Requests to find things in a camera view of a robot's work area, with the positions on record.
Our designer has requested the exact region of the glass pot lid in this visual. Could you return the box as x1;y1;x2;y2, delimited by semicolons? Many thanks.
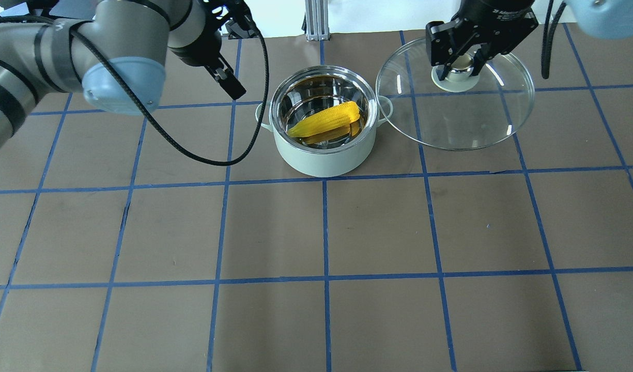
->
375;38;536;151

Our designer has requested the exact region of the aluminium frame post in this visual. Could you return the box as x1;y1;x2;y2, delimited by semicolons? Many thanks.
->
303;1;331;41

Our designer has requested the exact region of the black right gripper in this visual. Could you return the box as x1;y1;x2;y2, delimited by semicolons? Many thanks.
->
426;1;538;81

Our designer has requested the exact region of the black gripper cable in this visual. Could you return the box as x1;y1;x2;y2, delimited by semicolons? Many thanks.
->
0;0;270;167
541;0;567;80

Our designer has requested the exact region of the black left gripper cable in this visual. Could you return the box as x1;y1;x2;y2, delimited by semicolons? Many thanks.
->
0;0;270;167

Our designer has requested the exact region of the yellow corn cob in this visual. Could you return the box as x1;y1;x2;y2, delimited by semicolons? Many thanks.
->
286;101;360;137

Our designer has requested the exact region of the pale green cooking pot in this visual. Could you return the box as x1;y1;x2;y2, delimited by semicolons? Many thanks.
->
261;65;394;178

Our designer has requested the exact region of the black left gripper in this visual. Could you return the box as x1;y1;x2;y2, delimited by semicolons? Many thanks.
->
166;5;247;100

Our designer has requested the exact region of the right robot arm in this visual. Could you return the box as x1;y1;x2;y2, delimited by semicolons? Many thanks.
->
425;1;633;83

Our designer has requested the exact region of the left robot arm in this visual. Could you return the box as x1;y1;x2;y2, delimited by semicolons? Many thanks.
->
0;1;256;166

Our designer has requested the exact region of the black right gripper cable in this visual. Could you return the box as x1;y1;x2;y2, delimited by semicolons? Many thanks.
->
541;0;567;80

